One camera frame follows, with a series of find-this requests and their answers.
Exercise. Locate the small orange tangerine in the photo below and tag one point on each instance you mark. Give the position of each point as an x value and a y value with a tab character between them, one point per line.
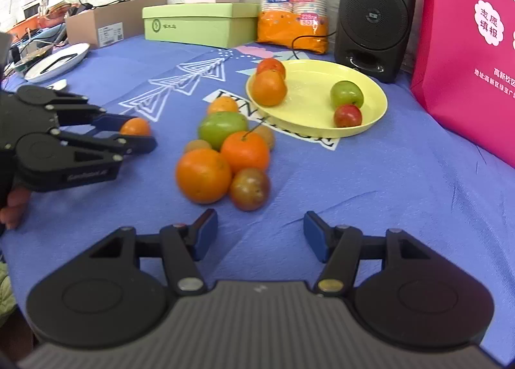
222	105
136	126

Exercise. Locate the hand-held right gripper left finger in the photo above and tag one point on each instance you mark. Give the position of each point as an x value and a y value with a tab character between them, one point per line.
204	234

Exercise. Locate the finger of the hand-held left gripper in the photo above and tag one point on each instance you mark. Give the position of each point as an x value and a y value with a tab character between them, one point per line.
139	144
108	121

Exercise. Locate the small green apple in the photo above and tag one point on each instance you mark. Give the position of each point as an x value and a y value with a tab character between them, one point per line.
347	94

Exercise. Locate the pack of paper cups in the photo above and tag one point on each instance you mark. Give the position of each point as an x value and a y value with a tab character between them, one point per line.
293	3

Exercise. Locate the blue printed tablecloth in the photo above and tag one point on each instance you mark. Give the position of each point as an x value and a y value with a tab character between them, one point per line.
402	192

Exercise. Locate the brown cardboard box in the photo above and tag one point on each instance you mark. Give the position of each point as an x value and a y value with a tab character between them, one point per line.
100	23

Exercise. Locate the pink tote bag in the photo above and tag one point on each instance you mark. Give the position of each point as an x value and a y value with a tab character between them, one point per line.
462	71

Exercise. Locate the reddish tangerine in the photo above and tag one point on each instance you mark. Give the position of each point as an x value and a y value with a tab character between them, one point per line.
271	66

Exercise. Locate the person's left hand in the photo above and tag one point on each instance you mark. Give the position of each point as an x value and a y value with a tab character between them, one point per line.
12	206

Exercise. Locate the black speaker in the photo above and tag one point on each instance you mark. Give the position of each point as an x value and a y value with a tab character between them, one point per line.
376	15

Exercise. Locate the large green apple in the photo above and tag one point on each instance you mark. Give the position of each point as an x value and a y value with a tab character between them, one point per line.
222	125

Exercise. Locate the large orange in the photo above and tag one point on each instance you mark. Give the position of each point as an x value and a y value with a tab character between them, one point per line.
203	176

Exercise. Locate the yellow plate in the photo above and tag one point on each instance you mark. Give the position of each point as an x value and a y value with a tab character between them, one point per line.
305	111

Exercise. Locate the orange with stem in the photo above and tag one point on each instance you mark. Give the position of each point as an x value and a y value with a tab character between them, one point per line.
245	152

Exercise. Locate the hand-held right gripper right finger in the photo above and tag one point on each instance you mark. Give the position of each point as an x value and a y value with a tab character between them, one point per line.
316	232

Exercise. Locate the green shoe box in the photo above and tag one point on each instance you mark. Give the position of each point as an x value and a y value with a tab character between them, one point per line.
197	25

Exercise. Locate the small red apple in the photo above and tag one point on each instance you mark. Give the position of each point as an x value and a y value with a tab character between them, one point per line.
347	115

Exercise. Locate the white plate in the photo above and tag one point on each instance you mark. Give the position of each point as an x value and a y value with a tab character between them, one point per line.
56	61

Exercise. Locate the dark red plum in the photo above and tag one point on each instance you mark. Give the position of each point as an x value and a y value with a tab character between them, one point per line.
249	189

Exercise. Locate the brown kiwi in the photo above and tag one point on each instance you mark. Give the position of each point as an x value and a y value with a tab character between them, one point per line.
196	145
266	135

